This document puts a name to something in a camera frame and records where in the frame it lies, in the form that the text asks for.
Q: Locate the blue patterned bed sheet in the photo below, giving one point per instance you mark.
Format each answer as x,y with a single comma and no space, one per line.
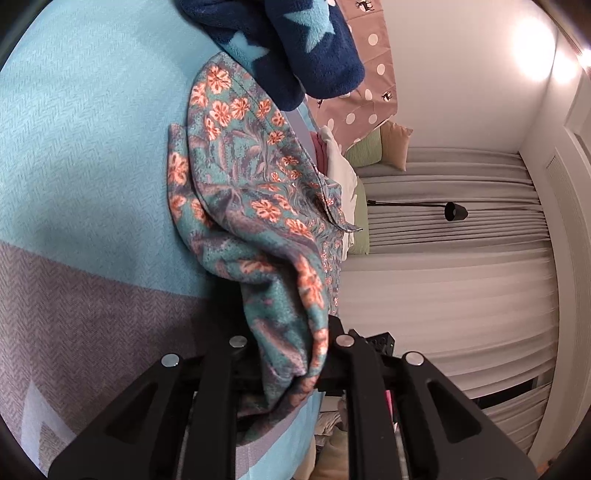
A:
95,283

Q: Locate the grey pleated curtain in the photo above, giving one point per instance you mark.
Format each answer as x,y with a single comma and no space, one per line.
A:
479,297

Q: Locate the pink polka dot cover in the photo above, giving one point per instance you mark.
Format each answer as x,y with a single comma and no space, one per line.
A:
360,111

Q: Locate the green pillow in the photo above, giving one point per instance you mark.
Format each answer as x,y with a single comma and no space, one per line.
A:
366,152
361,239

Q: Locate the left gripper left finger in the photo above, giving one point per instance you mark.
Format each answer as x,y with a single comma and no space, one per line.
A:
176,421

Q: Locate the green pillow far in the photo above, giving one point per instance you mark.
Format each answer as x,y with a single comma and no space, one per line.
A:
366,152

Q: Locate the tan pillow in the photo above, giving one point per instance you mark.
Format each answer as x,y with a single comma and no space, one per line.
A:
395,141

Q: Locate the navy star fleece blanket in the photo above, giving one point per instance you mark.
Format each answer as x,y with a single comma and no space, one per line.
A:
292,48

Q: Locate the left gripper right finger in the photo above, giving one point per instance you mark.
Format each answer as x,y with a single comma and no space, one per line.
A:
408,420

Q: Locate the floral teal shirt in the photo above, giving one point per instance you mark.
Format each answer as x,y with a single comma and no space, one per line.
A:
250,204

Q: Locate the black floor lamp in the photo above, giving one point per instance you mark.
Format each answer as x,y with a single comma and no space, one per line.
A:
452,211

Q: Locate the white folded garment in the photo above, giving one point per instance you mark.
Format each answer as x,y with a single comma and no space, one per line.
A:
332,163

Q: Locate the green pillow near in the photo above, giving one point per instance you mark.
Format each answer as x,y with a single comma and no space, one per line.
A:
361,239

